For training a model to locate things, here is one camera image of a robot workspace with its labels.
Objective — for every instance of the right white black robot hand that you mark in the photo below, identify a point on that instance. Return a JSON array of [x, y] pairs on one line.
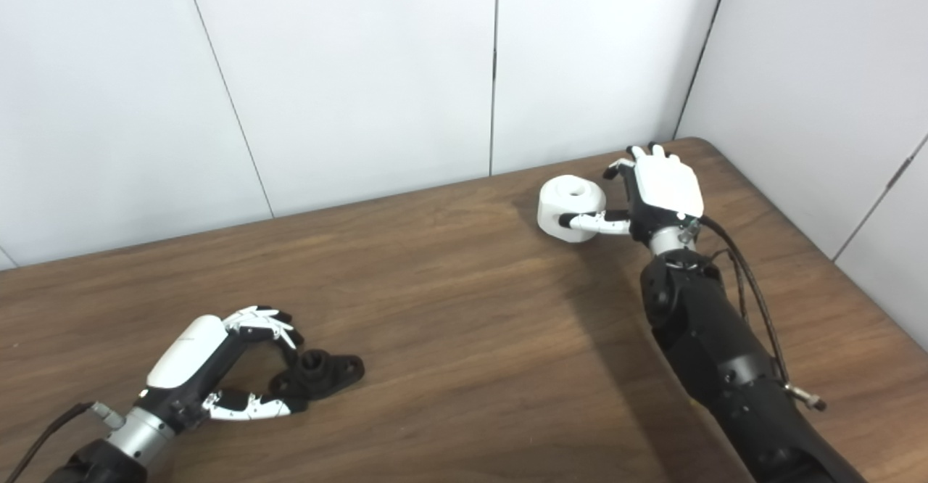
[[667, 186]]

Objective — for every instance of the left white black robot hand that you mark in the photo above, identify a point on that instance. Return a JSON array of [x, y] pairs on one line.
[[188, 352]]

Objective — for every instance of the round white plastic piece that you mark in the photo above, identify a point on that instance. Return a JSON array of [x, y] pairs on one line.
[[569, 196]]

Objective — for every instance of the black flanged holder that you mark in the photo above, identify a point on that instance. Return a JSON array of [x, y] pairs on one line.
[[319, 370]]

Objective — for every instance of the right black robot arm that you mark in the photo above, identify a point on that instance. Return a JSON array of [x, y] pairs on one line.
[[718, 352]]

